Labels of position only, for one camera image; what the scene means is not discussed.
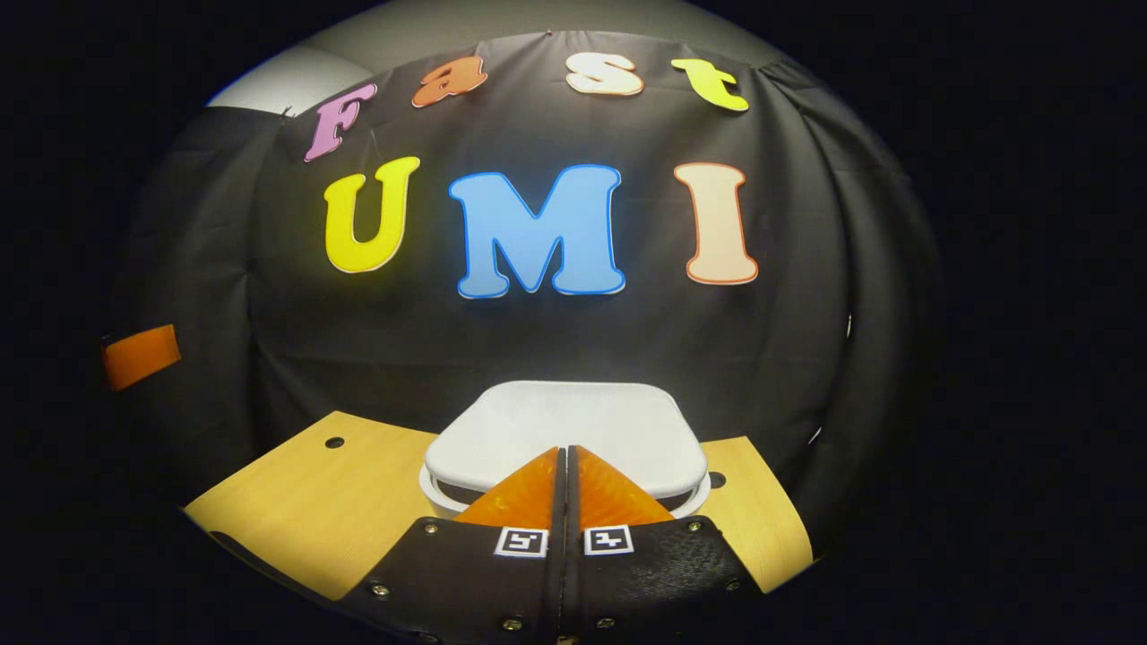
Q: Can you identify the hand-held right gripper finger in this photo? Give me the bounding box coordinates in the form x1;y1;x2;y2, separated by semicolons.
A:
336;445;568;645
566;445;767;645

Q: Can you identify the white desktop garbage bin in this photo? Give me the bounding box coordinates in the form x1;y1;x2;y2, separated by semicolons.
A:
419;381;713;522

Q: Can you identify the black backdrop cloth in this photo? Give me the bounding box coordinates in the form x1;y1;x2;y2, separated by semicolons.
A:
116;31;942;574

